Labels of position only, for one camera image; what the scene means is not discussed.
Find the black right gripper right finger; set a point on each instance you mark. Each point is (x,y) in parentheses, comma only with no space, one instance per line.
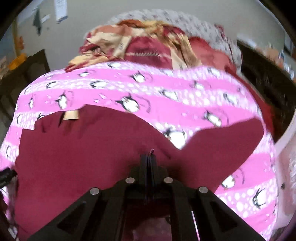
(195,214)

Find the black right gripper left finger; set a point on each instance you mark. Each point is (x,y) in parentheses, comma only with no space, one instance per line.
(104,214)

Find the maroon small garment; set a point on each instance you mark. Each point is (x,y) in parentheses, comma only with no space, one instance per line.
(60,160)

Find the pink white cushioned chair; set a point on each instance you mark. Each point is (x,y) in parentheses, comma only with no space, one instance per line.
(285,177)

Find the pink penguin bed sheet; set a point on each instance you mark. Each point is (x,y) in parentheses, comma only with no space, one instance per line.
(177,104)

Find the dark wooden headboard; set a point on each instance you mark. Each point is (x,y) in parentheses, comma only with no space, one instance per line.
(273,84)

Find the red yellow floral blanket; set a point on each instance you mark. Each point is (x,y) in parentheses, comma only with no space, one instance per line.
(153,43)

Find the white floral pillow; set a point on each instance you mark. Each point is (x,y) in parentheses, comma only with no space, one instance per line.
(191,25)

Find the white paper on wall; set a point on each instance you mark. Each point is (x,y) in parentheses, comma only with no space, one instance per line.
(61,12)

